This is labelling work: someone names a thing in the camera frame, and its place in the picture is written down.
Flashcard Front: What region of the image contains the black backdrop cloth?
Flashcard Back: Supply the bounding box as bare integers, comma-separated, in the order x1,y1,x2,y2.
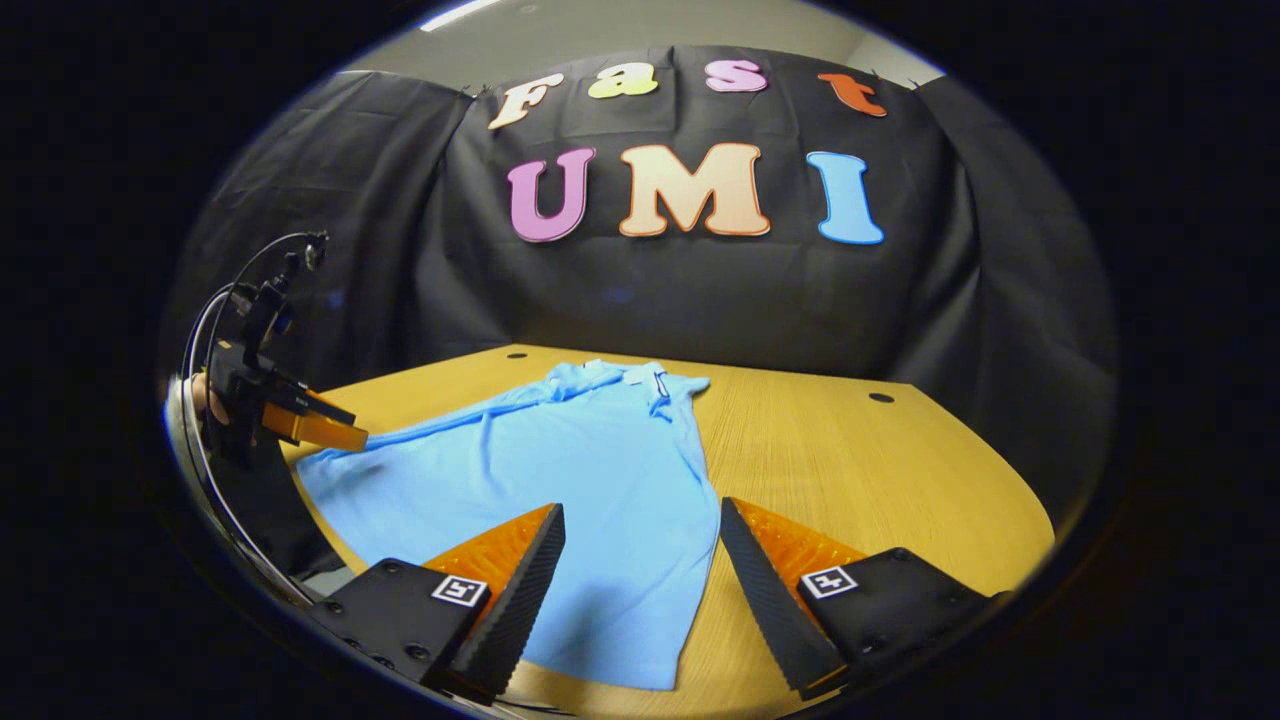
160,45,1116,521

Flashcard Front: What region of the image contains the ceiling light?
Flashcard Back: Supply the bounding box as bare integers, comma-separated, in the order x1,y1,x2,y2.
420,0,506,33

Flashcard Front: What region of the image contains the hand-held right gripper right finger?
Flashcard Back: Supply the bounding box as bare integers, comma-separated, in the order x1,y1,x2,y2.
720,497,991,699

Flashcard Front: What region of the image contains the light blue T-shirt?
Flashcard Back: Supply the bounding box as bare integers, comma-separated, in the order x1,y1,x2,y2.
295,360,721,691

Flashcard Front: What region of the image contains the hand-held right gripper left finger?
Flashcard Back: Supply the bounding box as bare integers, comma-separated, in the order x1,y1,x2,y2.
315,503,566,701

